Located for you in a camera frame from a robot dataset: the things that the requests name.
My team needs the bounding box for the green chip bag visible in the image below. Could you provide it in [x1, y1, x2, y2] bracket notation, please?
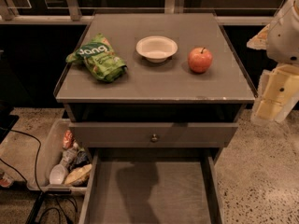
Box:
[66, 34, 126, 83]

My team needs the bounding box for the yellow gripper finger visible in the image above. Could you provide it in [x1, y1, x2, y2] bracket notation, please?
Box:
[247, 24, 270, 50]
[250, 70, 299, 124]

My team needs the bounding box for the red apple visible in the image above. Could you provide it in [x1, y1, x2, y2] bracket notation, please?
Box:
[188, 47, 213, 73]

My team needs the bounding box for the red snack packet in bin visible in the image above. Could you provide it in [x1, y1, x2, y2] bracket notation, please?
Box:
[63, 130, 74, 149]

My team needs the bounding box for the white cup in bin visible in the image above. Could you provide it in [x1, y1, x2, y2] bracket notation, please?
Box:
[50, 164, 68, 185]

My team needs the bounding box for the yellow snack bag in bin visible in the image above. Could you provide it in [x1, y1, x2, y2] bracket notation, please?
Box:
[64, 164, 93, 187]

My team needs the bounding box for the clear plastic storage bin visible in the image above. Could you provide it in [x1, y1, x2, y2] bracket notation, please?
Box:
[27, 119, 92, 195]

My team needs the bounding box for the metal window railing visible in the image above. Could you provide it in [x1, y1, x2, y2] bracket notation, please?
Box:
[0, 0, 287, 25]

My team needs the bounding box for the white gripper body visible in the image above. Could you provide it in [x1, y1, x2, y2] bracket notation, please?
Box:
[270, 63, 299, 88]

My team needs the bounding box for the black cable on floor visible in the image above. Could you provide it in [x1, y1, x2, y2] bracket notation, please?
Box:
[0, 128, 78, 224]

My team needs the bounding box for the closed top drawer with knob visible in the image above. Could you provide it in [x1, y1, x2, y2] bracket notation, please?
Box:
[69, 122, 238, 148]

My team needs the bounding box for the open middle drawer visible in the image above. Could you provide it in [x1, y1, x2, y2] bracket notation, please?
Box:
[78, 148, 224, 224]

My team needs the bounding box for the grey drawer cabinet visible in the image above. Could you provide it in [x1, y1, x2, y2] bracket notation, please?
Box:
[52, 12, 259, 156]

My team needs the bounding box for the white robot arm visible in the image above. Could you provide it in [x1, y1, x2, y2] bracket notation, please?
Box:
[247, 0, 299, 125]

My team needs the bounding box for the white paper bowl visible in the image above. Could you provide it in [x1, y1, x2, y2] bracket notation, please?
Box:
[135, 36, 178, 63]

